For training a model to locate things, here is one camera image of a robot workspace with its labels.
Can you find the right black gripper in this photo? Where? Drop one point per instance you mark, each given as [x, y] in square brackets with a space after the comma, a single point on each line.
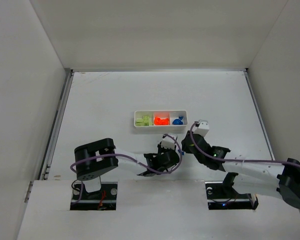
[190, 144]

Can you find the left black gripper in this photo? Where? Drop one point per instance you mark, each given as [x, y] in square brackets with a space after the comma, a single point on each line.
[172, 155]

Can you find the orange round lego piece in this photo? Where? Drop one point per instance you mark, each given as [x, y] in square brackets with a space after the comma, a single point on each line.
[158, 121]

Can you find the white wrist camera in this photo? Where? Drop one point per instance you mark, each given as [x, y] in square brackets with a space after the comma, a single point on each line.
[201, 128]
[169, 141]

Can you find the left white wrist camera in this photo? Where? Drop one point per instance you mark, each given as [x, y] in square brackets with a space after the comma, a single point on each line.
[169, 141]

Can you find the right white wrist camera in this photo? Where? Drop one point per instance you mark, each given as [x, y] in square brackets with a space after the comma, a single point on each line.
[201, 128]

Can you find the blue half-round lego piece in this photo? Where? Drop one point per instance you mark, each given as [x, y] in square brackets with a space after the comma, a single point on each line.
[177, 122]

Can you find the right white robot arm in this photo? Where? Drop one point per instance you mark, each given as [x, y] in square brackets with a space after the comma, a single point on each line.
[278, 179]

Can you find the white three-compartment tray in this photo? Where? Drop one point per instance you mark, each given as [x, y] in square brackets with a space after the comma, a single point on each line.
[172, 114]

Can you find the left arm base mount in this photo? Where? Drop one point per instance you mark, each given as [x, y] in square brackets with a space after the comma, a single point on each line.
[104, 199]

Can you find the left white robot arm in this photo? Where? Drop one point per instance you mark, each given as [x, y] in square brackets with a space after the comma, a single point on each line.
[92, 160]

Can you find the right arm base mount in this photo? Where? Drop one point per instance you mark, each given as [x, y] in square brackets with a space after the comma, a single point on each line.
[221, 195]

